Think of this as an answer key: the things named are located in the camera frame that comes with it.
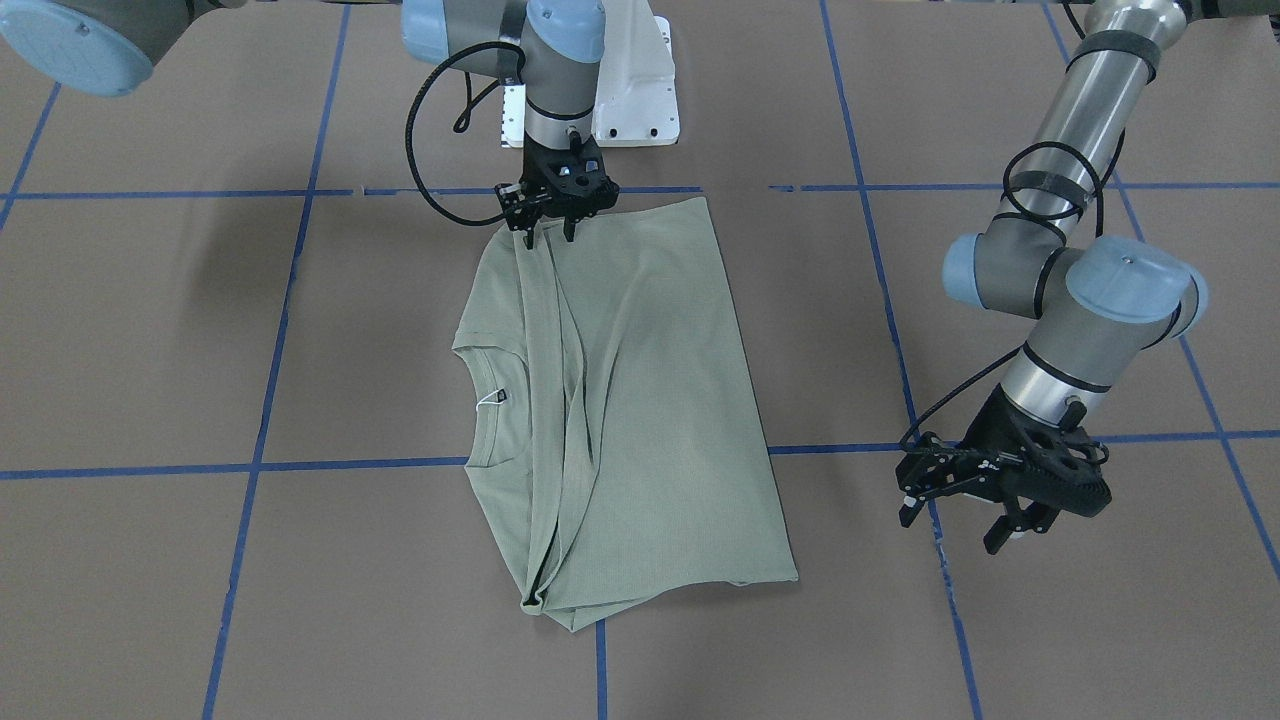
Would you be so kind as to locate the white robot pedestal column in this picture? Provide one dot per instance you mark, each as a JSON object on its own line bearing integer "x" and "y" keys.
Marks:
{"x": 604, "y": 67}

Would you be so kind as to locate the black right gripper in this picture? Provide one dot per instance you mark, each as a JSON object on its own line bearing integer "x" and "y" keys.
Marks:
{"x": 534, "y": 171}

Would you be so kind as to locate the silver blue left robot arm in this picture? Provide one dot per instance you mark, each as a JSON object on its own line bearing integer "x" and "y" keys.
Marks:
{"x": 1096, "y": 299}

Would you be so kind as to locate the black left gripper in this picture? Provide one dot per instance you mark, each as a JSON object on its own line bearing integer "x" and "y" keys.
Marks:
{"x": 993, "y": 425}

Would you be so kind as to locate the olive green long-sleeve shirt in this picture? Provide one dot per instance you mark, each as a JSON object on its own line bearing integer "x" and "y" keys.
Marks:
{"x": 618, "y": 449}

